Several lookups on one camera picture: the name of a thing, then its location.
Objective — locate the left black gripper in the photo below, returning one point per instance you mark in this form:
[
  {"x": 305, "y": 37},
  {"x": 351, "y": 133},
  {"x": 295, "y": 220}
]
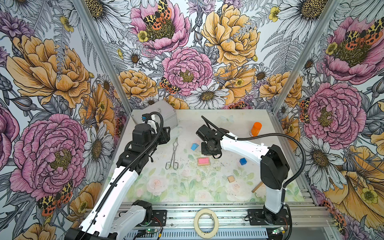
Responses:
[{"x": 165, "y": 136}]

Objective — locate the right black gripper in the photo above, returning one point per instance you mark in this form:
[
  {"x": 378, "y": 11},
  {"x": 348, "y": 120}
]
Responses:
[{"x": 205, "y": 152}]

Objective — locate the pink block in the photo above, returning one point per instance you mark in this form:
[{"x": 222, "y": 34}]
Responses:
[{"x": 202, "y": 160}]

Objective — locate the light blue triangular block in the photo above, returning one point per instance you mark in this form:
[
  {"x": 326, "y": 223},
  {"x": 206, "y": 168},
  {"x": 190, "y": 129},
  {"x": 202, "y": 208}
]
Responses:
[{"x": 194, "y": 146}]

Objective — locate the long natural wood block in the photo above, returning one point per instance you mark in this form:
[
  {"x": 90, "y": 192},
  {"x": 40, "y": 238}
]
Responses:
[{"x": 203, "y": 164}]

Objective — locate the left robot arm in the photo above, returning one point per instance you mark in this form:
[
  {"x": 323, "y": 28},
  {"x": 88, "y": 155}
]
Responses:
[{"x": 117, "y": 186}]

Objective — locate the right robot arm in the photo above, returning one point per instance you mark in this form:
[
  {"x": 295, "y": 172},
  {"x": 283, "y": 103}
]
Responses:
[{"x": 274, "y": 168}]

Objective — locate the blue cube block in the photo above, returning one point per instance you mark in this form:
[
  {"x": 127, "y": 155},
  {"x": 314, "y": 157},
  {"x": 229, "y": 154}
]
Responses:
[{"x": 243, "y": 161}]

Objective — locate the silver metal case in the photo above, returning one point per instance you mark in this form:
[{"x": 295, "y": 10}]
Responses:
[{"x": 164, "y": 108}]

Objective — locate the metal tongs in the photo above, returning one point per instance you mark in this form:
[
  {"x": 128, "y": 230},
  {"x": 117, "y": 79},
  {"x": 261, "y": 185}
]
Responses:
[{"x": 172, "y": 163}]

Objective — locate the orange plastic bottle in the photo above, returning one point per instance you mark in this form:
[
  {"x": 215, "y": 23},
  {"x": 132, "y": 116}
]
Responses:
[{"x": 256, "y": 129}]

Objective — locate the thin wood stick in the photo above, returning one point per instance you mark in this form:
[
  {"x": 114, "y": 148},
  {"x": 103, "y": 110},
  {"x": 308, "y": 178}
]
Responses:
[{"x": 257, "y": 187}]

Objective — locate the masking tape roll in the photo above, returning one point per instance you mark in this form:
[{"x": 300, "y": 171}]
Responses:
[{"x": 206, "y": 224}]

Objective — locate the green circuit board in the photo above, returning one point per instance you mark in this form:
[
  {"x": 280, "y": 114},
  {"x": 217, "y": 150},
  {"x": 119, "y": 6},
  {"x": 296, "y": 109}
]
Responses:
[
  {"x": 149, "y": 233},
  {"x": 280, "y": 230}
]

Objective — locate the right green circuit board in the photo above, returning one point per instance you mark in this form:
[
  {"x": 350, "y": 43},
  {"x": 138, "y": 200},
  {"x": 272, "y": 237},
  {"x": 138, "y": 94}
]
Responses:
[{"x": 280, "y": 230}]

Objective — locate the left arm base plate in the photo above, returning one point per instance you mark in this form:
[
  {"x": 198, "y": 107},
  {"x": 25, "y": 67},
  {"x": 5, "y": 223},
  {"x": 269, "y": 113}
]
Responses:
[{"x": 159, "y": 218}]

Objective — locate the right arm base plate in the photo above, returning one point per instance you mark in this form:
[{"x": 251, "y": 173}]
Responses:
[{"x": 264, "y": 217}]

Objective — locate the aluminium frame rail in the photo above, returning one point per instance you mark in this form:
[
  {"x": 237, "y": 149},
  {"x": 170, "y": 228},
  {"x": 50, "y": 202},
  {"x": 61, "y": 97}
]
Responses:
[{"x": 178, "y": 216}]

